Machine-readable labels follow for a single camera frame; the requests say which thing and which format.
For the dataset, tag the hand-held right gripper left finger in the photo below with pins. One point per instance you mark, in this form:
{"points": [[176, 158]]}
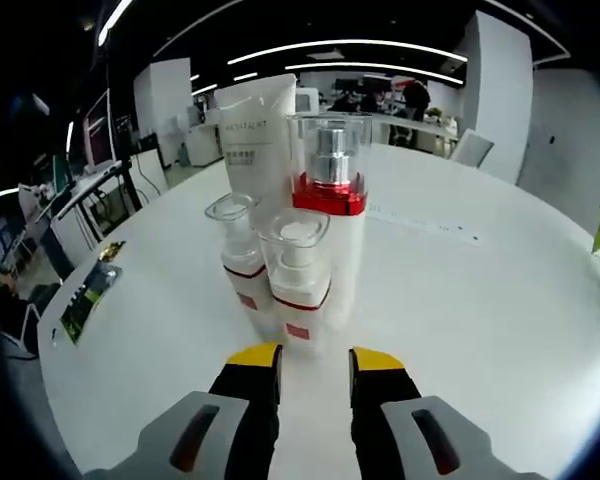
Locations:
{"points": [[245, 425]]}

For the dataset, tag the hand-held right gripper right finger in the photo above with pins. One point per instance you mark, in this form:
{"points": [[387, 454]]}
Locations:
{"points": [[380, 425]]}

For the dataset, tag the small white skincare bottle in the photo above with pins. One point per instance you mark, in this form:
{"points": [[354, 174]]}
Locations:
{"points": [[240, 255], [297, 280]]}

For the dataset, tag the large white skincare bottle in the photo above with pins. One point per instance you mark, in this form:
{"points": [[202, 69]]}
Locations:
{"points": [[345, 250]]}

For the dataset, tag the white skincare tube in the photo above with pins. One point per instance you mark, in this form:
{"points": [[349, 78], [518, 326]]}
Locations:
{"points": [[252, 135]]}

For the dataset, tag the green black packet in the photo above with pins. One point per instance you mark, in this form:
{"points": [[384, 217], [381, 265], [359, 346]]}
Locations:
{"points": [[90, 300]]}

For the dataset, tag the white table power strip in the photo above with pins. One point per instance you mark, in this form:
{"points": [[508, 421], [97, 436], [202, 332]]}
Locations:
{"points": [[425, 225]]}

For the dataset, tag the small black white card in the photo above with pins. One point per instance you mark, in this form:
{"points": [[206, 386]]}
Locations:
{"points": [[54, 337]]}

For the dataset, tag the gold foil packet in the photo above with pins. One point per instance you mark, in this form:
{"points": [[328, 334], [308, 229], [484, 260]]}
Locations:
{"points": [[111, 250]]}

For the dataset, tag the white standing desk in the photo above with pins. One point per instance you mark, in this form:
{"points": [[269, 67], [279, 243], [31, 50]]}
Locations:
{"points": [[80, 195]]}

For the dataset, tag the long white desk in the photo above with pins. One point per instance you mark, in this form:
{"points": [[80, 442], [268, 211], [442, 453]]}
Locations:
{"points": [[425, 127]]}

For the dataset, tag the small green desk plant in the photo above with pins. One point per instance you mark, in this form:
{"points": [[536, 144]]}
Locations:
{"points": [[436, 114]]}

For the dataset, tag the computer monitor purple screen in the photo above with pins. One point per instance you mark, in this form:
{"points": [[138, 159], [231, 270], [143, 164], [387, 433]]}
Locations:
{"points": [[97, 130]]}

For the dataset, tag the white framed panel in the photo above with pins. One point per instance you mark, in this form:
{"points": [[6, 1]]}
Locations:
{"points": [[310, 100]]}

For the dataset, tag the black stand pole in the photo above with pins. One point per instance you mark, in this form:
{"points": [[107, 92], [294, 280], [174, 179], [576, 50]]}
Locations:
{"points": [[109, 75]]}

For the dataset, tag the white frame chair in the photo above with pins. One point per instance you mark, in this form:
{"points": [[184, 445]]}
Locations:
{"points": [[32, 325]]}

